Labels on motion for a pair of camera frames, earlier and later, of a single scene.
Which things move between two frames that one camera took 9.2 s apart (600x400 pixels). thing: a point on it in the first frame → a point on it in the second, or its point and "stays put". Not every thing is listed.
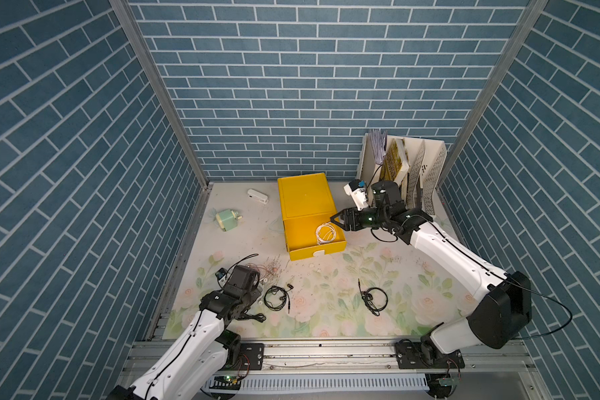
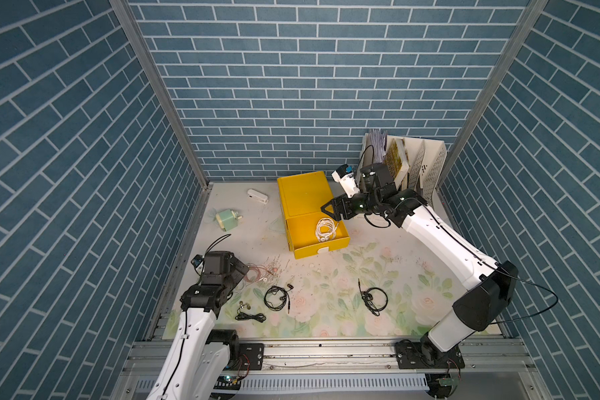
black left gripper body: (247, 298) → (231, 280)
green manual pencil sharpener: (227, 219) stays put
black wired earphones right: (367, 297) stays put
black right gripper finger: (342, 225) → (336, 214)
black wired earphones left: (243, 316) stays put
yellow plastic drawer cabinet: (312, 225) stays put
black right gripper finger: (342, 212) → (333, 202)
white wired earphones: (325, 232) stays put
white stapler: (257, 196) stays put
